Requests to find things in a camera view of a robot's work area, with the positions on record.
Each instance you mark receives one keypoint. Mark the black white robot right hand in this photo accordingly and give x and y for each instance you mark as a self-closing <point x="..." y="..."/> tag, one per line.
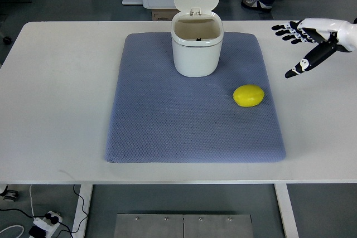
<point x="329" y="35"/>

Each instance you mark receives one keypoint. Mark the yellow lemon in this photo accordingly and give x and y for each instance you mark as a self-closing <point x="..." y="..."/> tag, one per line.
<point x="248" y="95"/>

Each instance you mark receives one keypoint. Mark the white trash bin open lid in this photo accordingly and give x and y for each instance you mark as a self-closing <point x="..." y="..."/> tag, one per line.
<point x="197" y="36"/>

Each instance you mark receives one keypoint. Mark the cardboard box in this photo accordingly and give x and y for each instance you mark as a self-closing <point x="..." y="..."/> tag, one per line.
<point x="163" y="14"/>

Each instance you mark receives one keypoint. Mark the white table right leg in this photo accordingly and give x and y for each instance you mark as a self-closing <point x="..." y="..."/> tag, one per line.
<point x="286" y="211"/>

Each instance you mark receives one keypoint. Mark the blue textured mat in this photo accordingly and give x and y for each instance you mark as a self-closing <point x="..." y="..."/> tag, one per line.
<point x="161" y="116"/>

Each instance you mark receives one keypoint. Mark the black caster wheel left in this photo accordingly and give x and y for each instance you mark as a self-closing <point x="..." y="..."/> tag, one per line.
<point x="7" y="40"/>

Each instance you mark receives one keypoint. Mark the white power strip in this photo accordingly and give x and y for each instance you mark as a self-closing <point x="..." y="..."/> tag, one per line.
<point x="49" y="223"/>

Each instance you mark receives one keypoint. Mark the caster wheel bottom left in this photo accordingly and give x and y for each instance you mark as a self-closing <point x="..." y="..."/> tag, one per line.
<point x="8" y="194"/>

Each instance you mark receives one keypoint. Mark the grey metal base plate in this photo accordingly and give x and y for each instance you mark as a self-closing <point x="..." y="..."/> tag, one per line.
<point x="183" y="225"/>

